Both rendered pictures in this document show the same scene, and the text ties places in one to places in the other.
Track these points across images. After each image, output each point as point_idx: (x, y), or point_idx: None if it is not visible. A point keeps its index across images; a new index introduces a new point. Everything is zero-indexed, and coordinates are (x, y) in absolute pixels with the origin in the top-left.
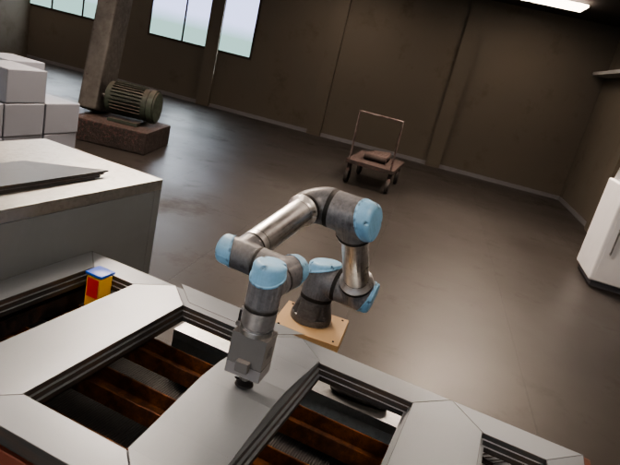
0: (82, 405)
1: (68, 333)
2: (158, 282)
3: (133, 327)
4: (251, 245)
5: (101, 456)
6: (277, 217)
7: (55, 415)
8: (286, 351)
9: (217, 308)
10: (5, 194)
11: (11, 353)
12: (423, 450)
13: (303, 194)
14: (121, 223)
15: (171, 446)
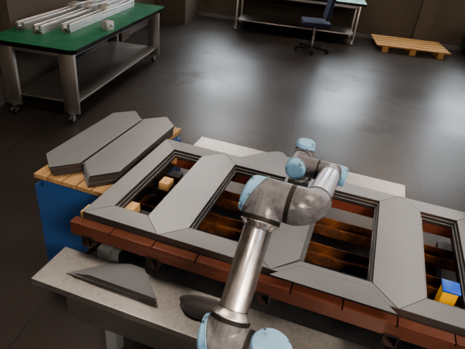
0: None
1: (403, 235)
2: (413, 307)
3: (380, 249)
4: (326, 161)
5: None
6: (326, 176)
7: (358, 194)
8: (278, 246)
9: (347, 286)
10: None
11: (408, 218)
12: (192, 201)
13: (322, 188)
14: None
15: (308, 185)
